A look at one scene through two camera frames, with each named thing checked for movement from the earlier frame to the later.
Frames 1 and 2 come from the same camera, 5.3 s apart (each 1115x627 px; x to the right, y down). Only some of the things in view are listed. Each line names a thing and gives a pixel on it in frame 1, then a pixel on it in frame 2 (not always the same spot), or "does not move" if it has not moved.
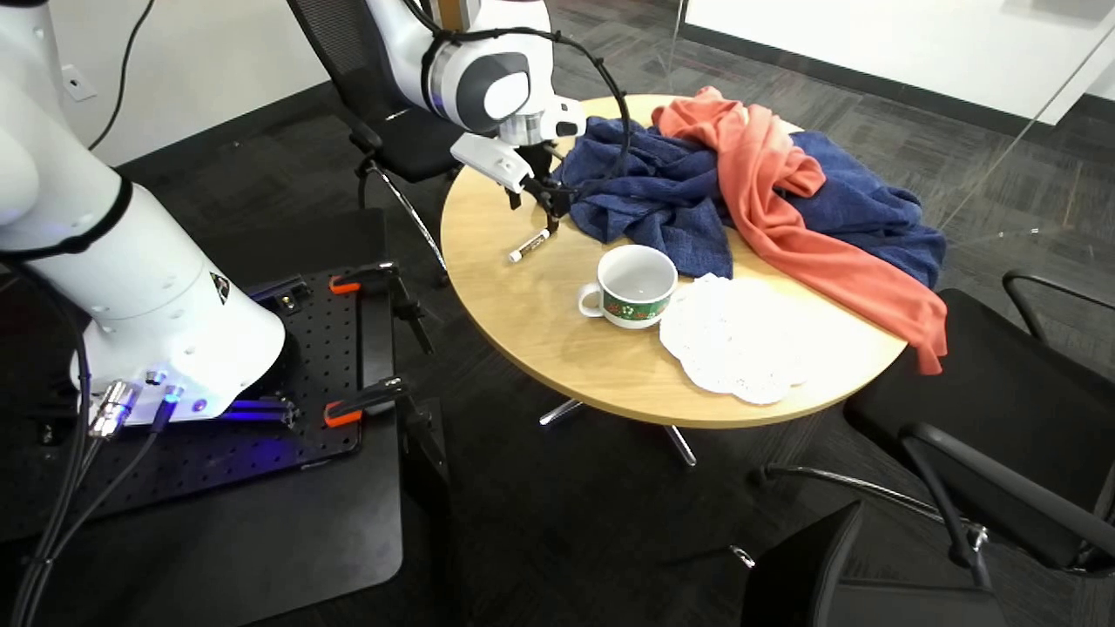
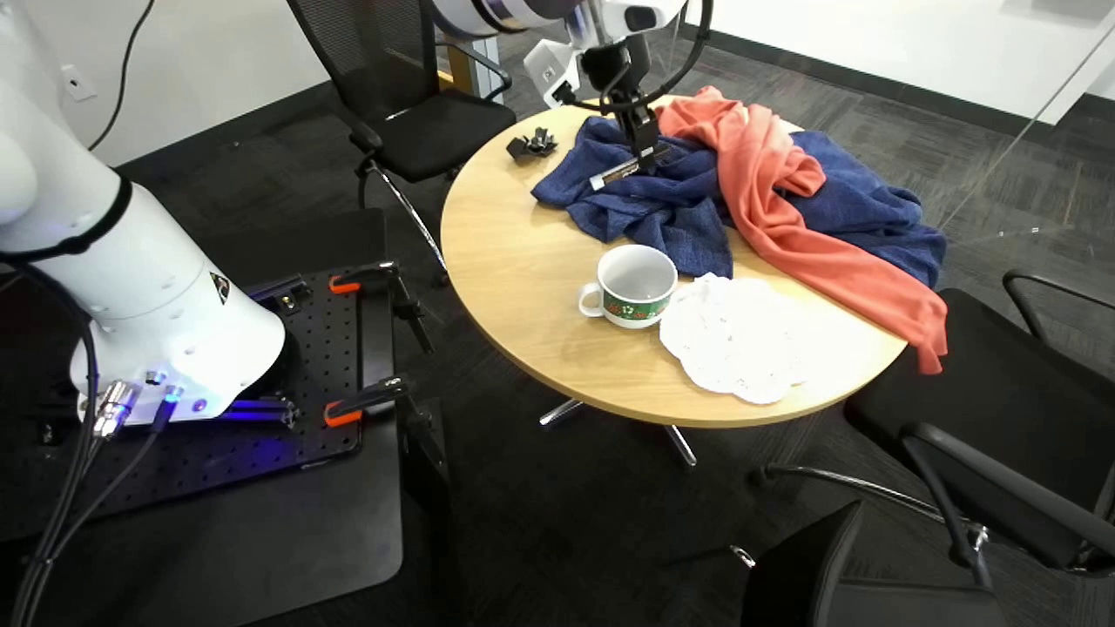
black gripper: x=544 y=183 → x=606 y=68
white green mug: x=632 y=290 does not move
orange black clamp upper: x=367 y=277 does not move
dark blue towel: x=645 y=183 does not move
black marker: x=538 y=240 → x=616 y=172
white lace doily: x=760 y=342 does not move
